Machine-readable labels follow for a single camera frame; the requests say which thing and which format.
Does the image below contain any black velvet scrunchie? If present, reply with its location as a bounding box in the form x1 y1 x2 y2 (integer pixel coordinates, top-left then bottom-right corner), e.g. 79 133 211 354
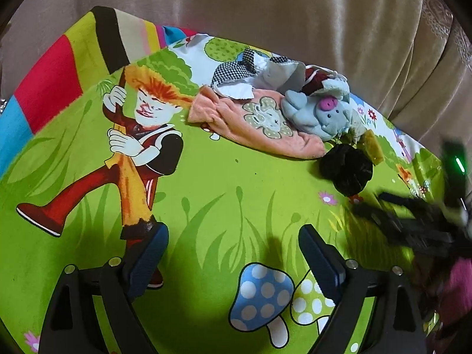
319 144 373 197

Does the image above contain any yellow sponge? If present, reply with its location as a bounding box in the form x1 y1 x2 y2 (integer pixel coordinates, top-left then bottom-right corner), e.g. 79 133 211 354
358 130 384 165

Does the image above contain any grey plush pig toy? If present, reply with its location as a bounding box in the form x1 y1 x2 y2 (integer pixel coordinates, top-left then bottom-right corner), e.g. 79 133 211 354
280 90 367 144

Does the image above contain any pink fleece towel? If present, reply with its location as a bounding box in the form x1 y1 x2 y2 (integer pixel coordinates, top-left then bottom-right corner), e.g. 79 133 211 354
187 86 326 160

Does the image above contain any black white checked cloth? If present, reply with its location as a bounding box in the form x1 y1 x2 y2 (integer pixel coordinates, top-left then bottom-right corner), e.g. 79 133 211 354
210 49 306 100

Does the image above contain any red knitted hat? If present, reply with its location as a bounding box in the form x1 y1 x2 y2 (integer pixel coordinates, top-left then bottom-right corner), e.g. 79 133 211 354
301 65 350 100

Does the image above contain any cartoon print green cloth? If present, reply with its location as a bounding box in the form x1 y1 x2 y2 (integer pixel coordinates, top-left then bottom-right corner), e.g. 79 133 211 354
1 7 443 353

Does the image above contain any beige pink curtain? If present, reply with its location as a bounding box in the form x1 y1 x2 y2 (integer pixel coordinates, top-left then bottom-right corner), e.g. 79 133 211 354
1 0 471 150

